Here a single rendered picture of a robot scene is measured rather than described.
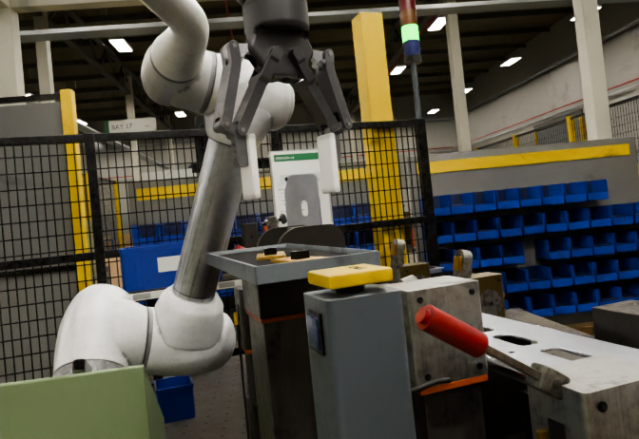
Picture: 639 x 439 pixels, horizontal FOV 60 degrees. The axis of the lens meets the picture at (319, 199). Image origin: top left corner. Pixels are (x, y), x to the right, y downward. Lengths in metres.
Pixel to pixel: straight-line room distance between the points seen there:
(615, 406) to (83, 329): 1.07
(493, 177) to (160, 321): 2.68
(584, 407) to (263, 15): 0.48
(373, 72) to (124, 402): 1.58
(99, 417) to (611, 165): 3.44
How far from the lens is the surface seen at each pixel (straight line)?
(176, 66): 1.06
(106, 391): 1.20
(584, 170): 3.91
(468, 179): 3.57
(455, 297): 0.70
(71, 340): 1.32
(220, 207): 1.23
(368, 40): 2.32
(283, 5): 0.64
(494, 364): 0.77
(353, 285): 0.47
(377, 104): 2.26
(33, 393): 1.23
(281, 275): 0.56
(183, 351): 1.35
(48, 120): 3.32
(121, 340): 1.31
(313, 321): 0.49
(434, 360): 0.70
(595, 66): 6.11
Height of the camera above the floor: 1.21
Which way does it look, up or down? 1 degrees up
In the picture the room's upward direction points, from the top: 6 degrees counter-clockwise
